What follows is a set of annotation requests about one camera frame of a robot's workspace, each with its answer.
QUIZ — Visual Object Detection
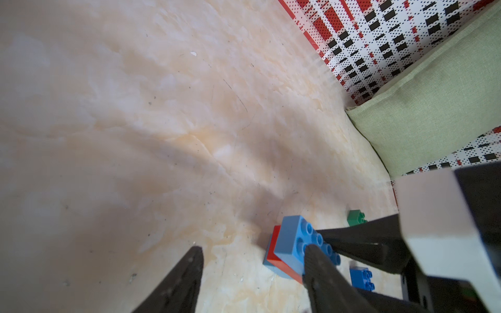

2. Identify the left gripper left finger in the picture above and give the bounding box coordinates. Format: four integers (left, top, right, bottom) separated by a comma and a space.
134, 246, 204, 312

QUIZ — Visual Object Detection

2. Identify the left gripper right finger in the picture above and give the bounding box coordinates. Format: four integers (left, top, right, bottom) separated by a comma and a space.
303, 245, 427, 312

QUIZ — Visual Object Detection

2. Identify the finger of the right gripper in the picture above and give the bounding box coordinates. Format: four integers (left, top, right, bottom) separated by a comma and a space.
318, 214, 411, 274

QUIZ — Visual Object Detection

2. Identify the light blue small lego brick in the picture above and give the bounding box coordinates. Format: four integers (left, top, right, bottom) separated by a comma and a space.
263, 237, 291, 280

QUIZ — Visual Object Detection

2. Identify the red lego brick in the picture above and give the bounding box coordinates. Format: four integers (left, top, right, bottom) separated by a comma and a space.
267, 225, 303, 284

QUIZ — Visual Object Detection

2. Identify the light blue long lego brick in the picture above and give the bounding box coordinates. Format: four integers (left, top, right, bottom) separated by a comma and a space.
275, 215, 341, 276

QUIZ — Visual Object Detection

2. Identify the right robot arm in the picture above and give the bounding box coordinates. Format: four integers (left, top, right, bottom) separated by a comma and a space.
321, 162, 500, 312

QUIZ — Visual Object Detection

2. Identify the green lego brick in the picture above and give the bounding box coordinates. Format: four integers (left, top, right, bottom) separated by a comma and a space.
347, 209, 367, 226

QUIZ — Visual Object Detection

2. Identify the green pillow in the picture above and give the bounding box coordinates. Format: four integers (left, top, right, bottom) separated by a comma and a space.
347, 1, 500, 179

